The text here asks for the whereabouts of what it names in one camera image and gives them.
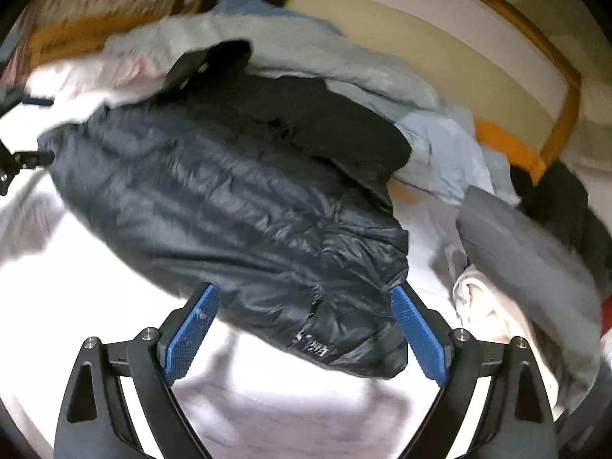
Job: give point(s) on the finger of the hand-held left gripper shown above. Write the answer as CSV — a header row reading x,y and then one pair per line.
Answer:
x,y
28,158
36,101

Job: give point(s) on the black matte garment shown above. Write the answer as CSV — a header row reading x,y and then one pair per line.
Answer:
x,y
330,119

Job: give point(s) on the cream headboard panel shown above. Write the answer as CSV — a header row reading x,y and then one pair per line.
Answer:
x,y
430,43

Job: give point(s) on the black puffer jacket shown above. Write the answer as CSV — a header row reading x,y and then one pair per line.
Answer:
x,y
215,229

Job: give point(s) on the black crumpled garment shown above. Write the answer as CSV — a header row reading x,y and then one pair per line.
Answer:
x,y
559,205

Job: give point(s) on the white pink cloth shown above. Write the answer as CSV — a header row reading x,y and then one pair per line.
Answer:
x,y
81,81

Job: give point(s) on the light grey-blue duvet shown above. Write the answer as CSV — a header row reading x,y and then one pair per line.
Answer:
x,y
334,62

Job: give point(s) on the white bed sheet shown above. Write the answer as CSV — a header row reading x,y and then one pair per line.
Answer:
x,y
95,296

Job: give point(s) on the grey garment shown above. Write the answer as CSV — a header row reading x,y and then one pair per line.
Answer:
x,y
516,239

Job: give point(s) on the cream garment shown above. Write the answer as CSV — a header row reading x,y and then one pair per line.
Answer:
x,y
483,301

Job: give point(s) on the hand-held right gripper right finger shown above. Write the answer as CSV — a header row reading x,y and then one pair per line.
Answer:
x,y
420,339

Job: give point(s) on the wooden bed frame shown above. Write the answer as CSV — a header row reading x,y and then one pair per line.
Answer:
x,y
571,105

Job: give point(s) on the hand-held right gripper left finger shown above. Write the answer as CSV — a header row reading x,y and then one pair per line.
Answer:
x,y
191,334

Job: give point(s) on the orange pillow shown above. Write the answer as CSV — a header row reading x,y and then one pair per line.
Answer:
x,y
511,146

